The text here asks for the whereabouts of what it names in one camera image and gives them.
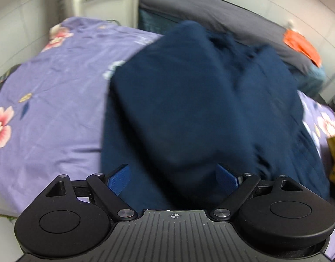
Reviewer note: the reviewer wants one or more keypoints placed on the orange cloth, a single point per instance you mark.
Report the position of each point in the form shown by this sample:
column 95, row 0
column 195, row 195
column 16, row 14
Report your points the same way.
column 299, row 43

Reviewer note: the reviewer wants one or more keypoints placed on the grey massage bed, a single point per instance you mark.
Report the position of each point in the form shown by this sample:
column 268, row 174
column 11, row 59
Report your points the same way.
column 159, row 16

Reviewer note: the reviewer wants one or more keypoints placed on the navy blue sweatshirt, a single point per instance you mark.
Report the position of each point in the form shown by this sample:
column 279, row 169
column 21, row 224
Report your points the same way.
column 195, row 99

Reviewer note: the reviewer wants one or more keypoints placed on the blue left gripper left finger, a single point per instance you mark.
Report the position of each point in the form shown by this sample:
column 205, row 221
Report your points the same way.
column 118, row 180

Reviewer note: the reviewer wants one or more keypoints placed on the purple floral bed sheet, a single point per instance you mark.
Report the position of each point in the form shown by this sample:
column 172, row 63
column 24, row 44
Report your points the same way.
column 52, row 119

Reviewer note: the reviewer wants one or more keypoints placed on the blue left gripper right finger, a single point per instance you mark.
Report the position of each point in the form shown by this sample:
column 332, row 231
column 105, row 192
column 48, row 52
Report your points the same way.
column 227, row 178

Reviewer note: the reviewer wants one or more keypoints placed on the black bag with red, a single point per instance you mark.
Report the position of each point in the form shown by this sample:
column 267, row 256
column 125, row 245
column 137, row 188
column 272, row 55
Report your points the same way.
column 6, row 74

